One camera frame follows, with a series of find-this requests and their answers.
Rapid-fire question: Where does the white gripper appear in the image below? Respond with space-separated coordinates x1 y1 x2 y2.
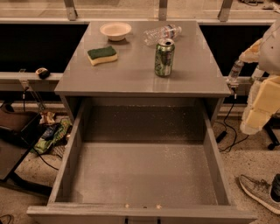
239 38 280 135

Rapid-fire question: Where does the clear plastic water bottle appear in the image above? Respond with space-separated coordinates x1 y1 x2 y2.
143 24 182 46

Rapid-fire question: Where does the green soda can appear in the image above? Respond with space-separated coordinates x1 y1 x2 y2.
154 38 175 77

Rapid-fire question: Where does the white paper bowl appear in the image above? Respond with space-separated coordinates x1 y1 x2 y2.
100 22 131 41

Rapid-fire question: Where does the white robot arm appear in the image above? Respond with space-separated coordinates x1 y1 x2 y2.
239 20 280 135

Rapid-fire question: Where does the green and yellow sponge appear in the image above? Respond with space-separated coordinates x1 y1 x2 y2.
87 45 118 66

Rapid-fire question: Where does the green snack bag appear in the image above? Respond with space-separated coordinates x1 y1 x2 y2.
32 118 72 155

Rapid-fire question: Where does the open grey top drawer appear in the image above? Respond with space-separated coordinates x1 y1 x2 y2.
27 99 256 224

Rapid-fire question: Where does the dark brown chair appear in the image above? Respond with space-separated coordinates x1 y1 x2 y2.
0 102 52 196

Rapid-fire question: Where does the black power cable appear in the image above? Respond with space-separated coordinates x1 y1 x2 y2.
215 90 249 153

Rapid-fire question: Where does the yellow black tape measure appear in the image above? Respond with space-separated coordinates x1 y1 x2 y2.
36 67 50 80

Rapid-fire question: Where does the grey sneaker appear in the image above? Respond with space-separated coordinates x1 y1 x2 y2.
239 175 280 214

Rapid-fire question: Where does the grey cabinet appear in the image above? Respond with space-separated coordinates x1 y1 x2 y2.
55 20 230 118

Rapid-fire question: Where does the black chair base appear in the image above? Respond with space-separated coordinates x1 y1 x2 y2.
264 117 280 151

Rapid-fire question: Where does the crumpled white wrapper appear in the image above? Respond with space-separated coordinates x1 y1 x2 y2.
39 111 55 125

